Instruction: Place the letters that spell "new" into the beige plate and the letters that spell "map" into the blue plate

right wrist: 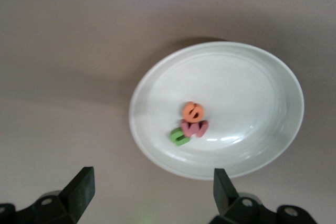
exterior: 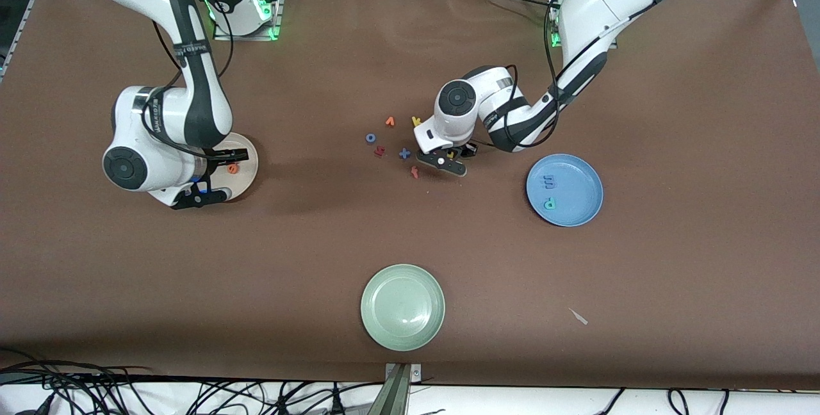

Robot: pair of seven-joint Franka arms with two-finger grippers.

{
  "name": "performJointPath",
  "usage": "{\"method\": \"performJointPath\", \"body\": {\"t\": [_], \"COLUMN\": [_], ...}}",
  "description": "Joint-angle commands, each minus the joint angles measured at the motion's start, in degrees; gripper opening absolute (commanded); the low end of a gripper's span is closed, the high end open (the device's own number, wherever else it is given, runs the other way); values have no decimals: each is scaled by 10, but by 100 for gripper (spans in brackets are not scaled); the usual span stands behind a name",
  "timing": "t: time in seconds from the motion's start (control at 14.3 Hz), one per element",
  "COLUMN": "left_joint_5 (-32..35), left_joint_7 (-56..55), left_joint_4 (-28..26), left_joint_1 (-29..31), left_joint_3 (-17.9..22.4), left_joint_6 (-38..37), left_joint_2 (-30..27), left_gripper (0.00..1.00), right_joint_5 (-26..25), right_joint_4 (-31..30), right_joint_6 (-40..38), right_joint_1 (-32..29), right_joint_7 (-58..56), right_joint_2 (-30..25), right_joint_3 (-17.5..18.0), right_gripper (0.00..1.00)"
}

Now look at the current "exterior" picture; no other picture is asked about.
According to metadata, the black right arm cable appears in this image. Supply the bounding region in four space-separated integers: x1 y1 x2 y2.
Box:
152 0 234 159

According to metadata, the green plate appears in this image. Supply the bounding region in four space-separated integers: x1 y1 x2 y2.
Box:
360 264 446 352

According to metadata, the blue plate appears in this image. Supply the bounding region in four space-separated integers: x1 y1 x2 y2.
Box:
526 154 604 228

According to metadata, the beige plate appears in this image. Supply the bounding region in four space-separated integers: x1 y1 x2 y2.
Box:
215 132 259 203

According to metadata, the brown table cover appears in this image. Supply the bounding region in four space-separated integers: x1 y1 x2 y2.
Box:
0 0 820 391

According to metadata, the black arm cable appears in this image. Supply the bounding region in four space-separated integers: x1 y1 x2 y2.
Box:
152 0 234 159
474 0 750 150

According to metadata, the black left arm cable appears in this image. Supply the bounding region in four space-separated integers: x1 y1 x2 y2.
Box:
474 0 750 150

